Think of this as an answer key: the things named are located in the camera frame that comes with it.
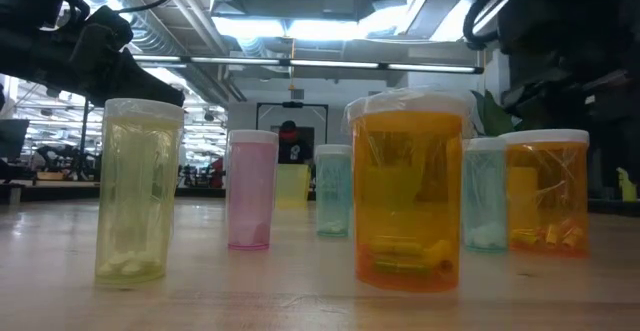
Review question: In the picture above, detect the person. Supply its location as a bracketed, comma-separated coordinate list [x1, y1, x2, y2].
[277, 119, 315, 166]

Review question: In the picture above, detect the yellow-green pill bottle white lid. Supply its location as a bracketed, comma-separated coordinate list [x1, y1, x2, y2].
[94, 97, 185, 287]

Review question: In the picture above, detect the black monitor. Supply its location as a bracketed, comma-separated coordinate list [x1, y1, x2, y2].
[0, 118, 30, 161]

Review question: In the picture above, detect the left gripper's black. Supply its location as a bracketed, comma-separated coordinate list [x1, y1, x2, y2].
[0, 5, 186, 108]

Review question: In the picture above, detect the green plant in white pot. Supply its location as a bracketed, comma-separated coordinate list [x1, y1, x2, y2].
[469, 89, 516, 138]

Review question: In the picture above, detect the translucent yellow plastic bin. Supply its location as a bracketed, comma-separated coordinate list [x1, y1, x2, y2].
[275, 164, 312, 210]

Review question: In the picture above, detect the small teal pill bottle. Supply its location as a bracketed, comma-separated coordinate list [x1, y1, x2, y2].
[314, 144, 354, 238]
[462, 137, 509, 254]

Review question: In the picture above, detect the large orange pill bottle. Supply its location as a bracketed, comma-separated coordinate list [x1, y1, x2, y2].
[343, 89, 470, 293]

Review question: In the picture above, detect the long light bar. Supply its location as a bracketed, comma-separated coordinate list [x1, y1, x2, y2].
[130, 54, 485, 75]

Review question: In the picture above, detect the yellow-green spray bottle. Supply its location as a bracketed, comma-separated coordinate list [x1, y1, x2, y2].
[615, 166, 639, 202]

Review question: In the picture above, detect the orange pill bottle white lid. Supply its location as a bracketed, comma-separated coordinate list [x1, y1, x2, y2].
[499, 128, 591, 259]

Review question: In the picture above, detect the pink pill bottle white lid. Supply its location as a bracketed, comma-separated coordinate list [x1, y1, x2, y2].
[225, 129, 280, 251]

